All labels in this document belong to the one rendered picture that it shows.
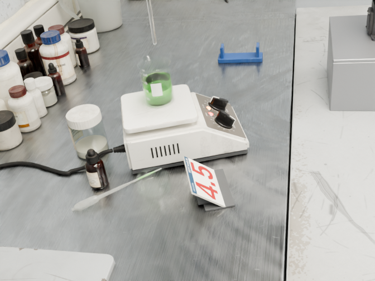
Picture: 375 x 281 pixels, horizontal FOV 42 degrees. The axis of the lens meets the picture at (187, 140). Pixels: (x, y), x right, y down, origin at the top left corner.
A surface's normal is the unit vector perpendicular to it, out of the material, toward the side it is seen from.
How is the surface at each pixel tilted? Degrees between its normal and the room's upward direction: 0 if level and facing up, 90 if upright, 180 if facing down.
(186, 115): 0
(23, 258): 0
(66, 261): 0
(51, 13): 90
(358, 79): 90
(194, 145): 90
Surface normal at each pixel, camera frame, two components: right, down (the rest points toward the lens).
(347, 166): -0.11, -0.82
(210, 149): 0.15, 0.54
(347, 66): -0.19, 0.57
